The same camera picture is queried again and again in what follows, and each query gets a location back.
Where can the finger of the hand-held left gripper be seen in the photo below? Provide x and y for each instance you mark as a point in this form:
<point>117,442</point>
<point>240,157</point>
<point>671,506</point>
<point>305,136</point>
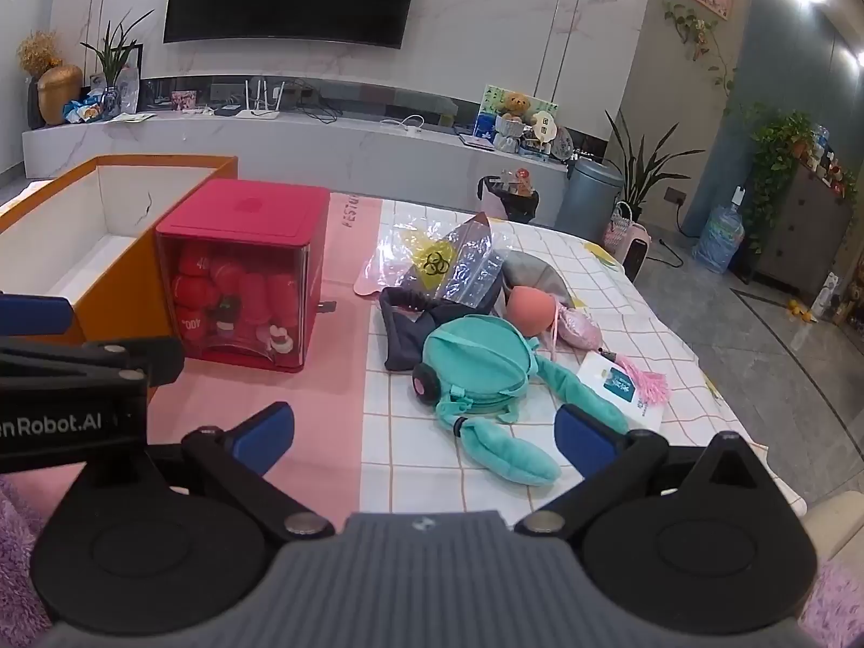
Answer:
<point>34,314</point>
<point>101,363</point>

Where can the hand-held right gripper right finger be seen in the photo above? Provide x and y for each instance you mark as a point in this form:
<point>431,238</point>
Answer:
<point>580,439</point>

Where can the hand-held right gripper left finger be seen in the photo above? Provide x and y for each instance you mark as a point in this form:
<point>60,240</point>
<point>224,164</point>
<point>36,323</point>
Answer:
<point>263,428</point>

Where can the orange box with white inside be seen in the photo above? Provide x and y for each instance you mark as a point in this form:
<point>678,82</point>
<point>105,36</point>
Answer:
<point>121,297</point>

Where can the pink tassel pouch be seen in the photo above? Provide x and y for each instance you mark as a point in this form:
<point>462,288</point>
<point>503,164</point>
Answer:
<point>577,327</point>

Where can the teal plush backpack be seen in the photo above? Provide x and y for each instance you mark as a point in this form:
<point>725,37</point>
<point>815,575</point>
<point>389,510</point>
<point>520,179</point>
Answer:
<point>472,364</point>

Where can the salmon pink soft ball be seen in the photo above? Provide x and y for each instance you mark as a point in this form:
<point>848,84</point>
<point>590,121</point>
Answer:
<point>533,310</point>

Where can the navy cloth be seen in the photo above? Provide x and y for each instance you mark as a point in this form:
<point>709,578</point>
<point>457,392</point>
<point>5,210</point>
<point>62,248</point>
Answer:
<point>405,337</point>

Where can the clear bag with yellow label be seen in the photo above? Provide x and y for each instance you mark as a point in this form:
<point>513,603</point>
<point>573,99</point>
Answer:
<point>466,263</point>

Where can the pile of red plush balls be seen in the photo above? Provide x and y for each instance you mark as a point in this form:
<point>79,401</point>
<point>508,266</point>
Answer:
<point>202,290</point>

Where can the purple fuzzy blanket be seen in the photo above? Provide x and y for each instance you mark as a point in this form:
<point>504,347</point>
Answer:
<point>17,553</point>

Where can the pink heater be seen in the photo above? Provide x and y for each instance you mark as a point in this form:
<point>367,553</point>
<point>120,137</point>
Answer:
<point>638,256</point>

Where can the pink white basket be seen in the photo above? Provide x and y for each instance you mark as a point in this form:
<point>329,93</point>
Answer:
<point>617,229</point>

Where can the gold vase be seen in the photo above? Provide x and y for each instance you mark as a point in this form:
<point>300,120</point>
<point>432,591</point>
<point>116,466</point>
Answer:
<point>59,94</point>

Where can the red box with clear front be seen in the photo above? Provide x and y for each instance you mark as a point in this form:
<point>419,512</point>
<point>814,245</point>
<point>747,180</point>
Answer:
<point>256,206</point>

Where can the grey trash can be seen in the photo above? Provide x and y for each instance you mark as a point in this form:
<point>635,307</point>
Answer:
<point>587,202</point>

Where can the blue water bottle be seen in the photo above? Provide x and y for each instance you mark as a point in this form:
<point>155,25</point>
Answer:
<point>719,236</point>

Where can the pink bin with black bag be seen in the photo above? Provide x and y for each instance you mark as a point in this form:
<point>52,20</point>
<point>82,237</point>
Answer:
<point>503,206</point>

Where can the dried yellow flowers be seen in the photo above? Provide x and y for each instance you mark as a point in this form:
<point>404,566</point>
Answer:
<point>39,50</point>

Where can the tall snake plant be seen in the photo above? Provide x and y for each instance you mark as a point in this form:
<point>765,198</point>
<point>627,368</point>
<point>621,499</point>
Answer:
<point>641,175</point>

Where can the green leafy potted plant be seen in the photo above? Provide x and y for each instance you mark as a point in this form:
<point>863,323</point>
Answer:
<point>115,54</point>

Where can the white marble console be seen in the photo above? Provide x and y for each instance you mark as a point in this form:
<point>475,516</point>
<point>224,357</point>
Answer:
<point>270,142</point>

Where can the white router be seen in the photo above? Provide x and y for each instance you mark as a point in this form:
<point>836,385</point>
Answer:
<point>260,111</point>

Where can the grey cabinet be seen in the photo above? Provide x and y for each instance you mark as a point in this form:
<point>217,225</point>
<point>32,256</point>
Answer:
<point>803,216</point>

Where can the brown teddy bear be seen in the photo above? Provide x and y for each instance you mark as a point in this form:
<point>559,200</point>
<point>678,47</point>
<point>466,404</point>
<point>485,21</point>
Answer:
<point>516,106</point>

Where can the green picture board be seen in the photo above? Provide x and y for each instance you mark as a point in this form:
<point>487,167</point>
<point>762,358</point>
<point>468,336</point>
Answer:
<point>489,104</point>

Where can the trailing ivy plant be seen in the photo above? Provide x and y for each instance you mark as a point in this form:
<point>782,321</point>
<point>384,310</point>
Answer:
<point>776,148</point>

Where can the hanging vine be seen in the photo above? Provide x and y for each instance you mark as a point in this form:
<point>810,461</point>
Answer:
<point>695,30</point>

